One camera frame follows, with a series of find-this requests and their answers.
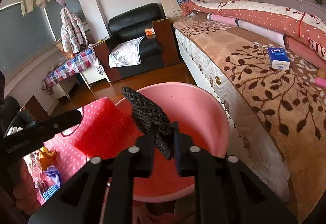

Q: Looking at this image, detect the rolled pink white blanket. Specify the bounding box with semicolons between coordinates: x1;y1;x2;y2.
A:
206;13;285;48

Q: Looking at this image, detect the white desk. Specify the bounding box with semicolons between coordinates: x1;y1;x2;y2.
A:
51;67;109;100

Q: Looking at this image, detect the person's left hand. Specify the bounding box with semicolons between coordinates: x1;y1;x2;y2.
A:
13;159;41;215

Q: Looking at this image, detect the blue tissue pack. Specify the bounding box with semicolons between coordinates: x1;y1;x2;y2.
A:
268;47;290;70

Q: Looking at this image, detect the checkered tablecloth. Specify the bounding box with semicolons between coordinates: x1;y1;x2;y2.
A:
41;48;105;94

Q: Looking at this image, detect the pink tube on bed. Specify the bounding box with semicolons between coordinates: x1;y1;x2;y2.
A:
315;77;326;88

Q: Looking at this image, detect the black knitted cloth piece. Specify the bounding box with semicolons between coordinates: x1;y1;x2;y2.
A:
122;86;174;161

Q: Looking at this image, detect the brown leaf pattern blanket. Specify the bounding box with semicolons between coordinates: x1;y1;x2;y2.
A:
172;17;325;223

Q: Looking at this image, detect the orange peel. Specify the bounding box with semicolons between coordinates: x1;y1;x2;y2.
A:
39;147;57;171

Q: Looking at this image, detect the pink plastic bucket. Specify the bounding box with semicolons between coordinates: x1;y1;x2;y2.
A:
114;82;230;203

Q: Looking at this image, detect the red polka dot quilt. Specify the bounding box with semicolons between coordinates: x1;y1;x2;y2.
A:
181;0;325;59

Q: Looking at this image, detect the orange box on armrest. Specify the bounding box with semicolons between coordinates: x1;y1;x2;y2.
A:
144;27;156;36

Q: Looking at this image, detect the bed with floral mattress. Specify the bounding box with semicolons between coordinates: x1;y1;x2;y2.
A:
161;0;325;223

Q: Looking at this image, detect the purple wrapper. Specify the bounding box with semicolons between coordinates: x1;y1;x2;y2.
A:
45;165;62;189

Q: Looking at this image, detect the black leather armchair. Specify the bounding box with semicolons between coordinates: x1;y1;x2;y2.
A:
106;3;164;79

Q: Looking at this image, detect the pink polka dot blanket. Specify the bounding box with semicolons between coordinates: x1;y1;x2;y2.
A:
26;96;143;206

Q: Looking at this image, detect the white leaf pattern cushion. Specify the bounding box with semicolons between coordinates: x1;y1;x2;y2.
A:
108;36;144;68

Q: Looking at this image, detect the hanging puffy floral jacket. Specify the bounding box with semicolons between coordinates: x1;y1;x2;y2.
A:
60;7;88;54

